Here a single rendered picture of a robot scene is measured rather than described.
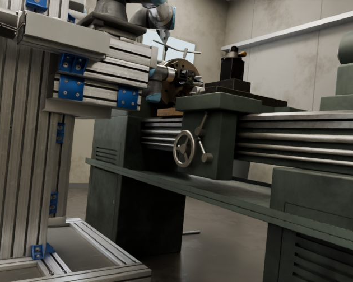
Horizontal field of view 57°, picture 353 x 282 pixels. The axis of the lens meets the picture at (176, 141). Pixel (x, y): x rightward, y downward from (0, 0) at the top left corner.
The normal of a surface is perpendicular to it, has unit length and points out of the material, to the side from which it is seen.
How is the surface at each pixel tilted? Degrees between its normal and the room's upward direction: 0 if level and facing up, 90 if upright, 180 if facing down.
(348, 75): 90
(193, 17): 90
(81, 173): 90
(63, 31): 90
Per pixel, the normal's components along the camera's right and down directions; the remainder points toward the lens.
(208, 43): 0.57, 0.04
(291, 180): -0.84, -0.08
